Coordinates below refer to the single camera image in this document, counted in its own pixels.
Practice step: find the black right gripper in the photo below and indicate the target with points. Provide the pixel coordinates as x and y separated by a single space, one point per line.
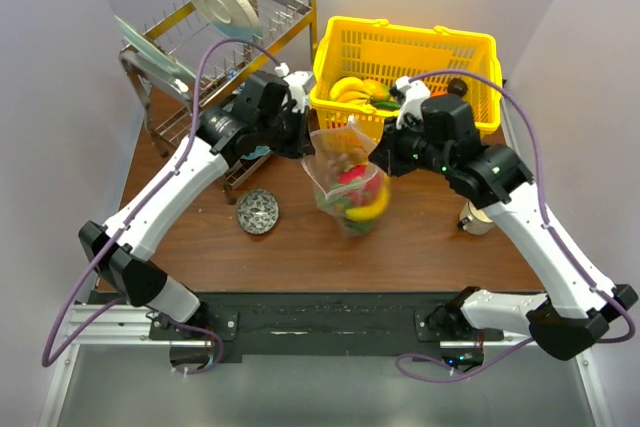
388 157

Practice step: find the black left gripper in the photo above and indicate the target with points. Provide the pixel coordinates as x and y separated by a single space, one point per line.
303 145

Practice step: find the red bell pepper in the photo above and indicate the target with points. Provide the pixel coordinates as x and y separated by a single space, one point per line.
361 184

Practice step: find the clear zip top bag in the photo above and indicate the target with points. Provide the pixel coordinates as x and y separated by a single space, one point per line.
347 140

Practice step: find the purple grape bunch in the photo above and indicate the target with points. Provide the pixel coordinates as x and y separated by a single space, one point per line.
335 167

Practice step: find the green leafy vegetable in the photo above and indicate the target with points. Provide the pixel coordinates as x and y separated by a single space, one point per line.
337 207

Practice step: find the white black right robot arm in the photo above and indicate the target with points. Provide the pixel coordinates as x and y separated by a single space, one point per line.
577 306

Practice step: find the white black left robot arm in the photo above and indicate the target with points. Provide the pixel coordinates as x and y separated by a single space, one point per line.
269 111

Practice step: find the teal scalloped plate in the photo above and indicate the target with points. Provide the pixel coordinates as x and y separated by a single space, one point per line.
258 152

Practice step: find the green chili pepper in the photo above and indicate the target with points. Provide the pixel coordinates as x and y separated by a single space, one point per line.
386 105

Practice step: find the orange green mango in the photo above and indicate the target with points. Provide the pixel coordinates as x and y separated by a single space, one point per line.
376 90

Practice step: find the yellow banana bunch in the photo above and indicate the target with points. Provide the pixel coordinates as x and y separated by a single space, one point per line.
349 90

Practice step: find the black white floral bowl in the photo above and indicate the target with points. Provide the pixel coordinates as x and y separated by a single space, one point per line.
257 211

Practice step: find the dark purple plum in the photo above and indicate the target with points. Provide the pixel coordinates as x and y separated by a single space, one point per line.
457 86

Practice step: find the yellow plastic basket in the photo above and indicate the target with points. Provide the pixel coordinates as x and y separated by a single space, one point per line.
380 50

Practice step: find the cream metal cup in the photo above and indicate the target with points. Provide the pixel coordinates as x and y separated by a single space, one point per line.
474 221

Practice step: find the steel dish rack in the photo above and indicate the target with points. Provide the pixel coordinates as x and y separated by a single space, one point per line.
221 63

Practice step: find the white round plate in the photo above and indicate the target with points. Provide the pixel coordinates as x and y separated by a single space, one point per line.
232 18

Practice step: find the light green plate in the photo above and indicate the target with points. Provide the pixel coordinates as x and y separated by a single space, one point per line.
147 48

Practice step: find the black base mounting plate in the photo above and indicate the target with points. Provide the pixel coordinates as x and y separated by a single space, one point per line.
343 324

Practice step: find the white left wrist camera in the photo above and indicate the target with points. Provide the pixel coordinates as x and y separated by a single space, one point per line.
300 84

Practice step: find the aluminium frame rail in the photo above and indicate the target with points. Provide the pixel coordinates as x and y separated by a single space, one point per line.
121 325

